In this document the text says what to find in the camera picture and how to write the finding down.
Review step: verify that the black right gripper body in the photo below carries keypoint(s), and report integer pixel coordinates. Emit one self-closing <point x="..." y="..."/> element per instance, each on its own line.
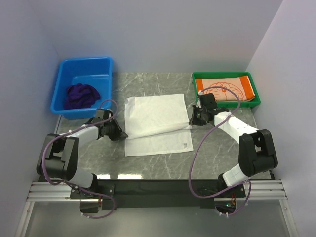
<point x="198" y="117"/>

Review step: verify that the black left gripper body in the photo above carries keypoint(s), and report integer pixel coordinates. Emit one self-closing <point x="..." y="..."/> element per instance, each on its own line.
<point x="113" y="131"/>

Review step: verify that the orange Doraemon towel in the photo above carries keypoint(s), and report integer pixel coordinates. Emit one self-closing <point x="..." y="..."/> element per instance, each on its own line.
<point x="240" y="86"/>

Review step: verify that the white towel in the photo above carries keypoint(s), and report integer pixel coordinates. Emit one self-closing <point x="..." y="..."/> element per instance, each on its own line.
<point x="157" y="125"/>

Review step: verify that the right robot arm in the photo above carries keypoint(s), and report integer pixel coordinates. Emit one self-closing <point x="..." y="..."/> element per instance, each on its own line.
<point x="256" y="150"/>

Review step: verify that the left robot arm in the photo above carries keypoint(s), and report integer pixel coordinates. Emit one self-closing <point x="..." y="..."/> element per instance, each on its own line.
<point x="58" y="159"/>

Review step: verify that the purple towel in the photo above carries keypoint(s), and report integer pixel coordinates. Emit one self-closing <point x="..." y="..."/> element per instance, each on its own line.
<point x="80" y="96"/>

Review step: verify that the green plastic tray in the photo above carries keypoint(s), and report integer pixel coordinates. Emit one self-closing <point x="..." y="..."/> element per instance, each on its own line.
<point x="220" y="75"/>

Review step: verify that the blue plastic bin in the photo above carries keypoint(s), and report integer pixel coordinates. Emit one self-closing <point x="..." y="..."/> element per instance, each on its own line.
<point x="96" y="72"/>

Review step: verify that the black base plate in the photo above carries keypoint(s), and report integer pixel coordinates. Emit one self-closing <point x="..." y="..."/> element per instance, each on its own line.
<point x="157" y="193"/>

